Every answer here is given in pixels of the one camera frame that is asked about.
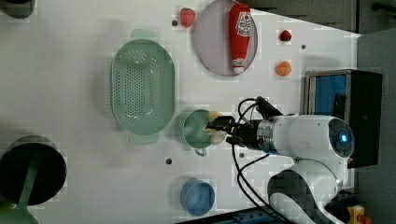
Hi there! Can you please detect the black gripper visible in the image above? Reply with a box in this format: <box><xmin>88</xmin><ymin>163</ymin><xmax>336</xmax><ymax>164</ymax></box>
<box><xmin>205</xmin><ymin>116</ymin><xmax>262</xmax><ymax>150</ymax></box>

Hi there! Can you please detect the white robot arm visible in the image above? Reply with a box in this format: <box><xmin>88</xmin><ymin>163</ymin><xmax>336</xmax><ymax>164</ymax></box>
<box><xmin>206</xmin><ymin>115</ymin><xmax>355</xmax><ymax>224</ymax></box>

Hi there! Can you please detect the green mug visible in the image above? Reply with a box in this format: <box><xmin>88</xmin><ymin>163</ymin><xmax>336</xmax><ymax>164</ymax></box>
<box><xmin>175</xmin><ymin>108</ymin><xmax>211</xmax><ymax>157</ymax></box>

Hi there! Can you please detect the blue cup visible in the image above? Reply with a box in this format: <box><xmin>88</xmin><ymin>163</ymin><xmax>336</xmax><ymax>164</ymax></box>
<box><xmin>179</xmin><ymin>178</ymin><xmax>216</xmax><ymax>217</ymax></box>

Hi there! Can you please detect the orange toy fruit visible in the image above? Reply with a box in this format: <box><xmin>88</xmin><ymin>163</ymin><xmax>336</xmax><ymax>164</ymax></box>
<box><xmin>276</xmin><ymin>62</ymin><xmax>291</xmax><ymax>77</ymax></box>

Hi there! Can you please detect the green perforated colander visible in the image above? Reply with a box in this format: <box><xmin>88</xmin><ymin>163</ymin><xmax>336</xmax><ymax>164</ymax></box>
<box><xmin>111</xmin><ymin>29</ymin><xmax>176</xmax><ymax>145</ymax></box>

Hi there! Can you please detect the grey round plate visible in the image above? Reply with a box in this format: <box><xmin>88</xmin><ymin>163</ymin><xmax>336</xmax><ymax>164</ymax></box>
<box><xmin>194</xmin><ymin>0</ymin><xmax>258</xmax><ymax>76</ymax></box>

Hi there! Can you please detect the red ketchup bottle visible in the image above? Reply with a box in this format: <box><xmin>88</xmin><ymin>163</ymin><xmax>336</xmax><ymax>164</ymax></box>
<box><xmin>229</xmin><ymin>4</ymin><xmax>252</xmax><ymax>74</ymax></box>

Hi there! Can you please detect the small red strawberry toy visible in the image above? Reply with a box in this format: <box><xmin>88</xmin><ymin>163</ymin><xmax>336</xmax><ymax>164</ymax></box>
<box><xmin>279</xmin><ymin>30</ymin><xmax>292</xmax><ymax>42</ymax></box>

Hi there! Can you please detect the pink strawberry toy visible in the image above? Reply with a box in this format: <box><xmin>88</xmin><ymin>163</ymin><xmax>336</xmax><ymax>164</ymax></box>
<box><xmin>179</xmin><ymin>7</ymin><xmax>196</xmax><ymax>28</ymax></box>

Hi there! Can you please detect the black toaster oven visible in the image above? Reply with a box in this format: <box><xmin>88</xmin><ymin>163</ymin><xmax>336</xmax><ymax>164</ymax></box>
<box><xmin>304</xmin><ymin>69</ymin><xmax>383</xmax><ymax>168</ymax></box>

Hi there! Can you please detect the yellow red clamp object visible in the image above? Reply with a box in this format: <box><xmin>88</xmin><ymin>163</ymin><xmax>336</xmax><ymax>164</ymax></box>
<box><xmin>347</xmin><ymin>205</ymin><xmax>373</xmax><ymax>224</ymax></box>

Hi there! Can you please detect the black pot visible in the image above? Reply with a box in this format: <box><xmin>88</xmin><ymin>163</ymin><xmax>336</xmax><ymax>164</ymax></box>
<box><xmin>0</xmin><ymin>134</ymin><xmax>68</xmax><ymax>207</ymax></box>

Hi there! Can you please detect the green ladle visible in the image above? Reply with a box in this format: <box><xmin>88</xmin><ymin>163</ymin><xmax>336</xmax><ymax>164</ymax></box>
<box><xmin>1</xmin><ymin>152</ymin><xmax>40</xmax><ymax>224</ymax></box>

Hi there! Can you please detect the dark pot top left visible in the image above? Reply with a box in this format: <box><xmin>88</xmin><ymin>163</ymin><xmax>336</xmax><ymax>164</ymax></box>
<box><xmin>0</xmin><ymin>0</ymin><xmax>36</xmax><ymax>19</ymax></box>

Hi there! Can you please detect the black cable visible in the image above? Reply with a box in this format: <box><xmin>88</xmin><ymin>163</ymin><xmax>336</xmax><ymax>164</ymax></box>
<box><xmin>231</xmin><ymin>96</ymin><xmax>297</xmax><ymax>224</ymax></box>

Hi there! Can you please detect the blue metal frame rail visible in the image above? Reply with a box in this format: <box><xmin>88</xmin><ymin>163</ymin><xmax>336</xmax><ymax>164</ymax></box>
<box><xmin>177</xmin><ymin>208</ymin><xmax>284</xmax><ymax>224</ymax></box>

